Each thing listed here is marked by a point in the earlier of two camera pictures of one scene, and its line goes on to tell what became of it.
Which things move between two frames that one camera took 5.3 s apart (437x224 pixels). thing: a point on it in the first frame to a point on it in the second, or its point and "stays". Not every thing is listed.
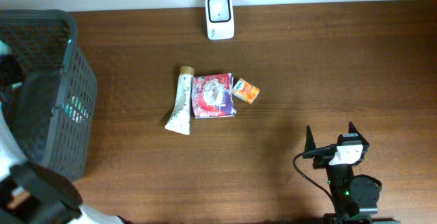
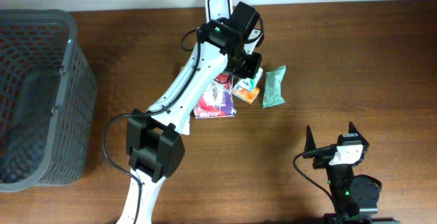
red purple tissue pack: x=213 y=95 stays
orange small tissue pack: x=245 y=91 stays
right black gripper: x=320 y=162 stays
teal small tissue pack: x=75 y=110 to x=247 y=83
